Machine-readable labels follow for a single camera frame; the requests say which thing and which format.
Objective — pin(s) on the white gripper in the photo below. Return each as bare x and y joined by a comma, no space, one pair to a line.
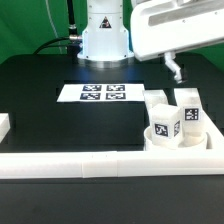
168,26

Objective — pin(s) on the white round stool seat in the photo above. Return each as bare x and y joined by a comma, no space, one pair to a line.
180,142

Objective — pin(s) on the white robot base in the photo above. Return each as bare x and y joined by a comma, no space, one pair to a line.
105,40

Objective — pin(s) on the white marker sheet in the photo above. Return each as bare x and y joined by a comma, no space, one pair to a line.
101,93

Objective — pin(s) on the white right fence rail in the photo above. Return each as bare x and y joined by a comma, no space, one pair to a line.
212,139

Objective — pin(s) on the white fence rail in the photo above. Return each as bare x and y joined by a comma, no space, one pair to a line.
110,164
212,139
4,125

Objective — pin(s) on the white front fence rail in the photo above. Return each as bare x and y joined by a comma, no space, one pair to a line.
110,164

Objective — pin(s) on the white left fence rail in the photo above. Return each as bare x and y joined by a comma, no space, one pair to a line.
4,125

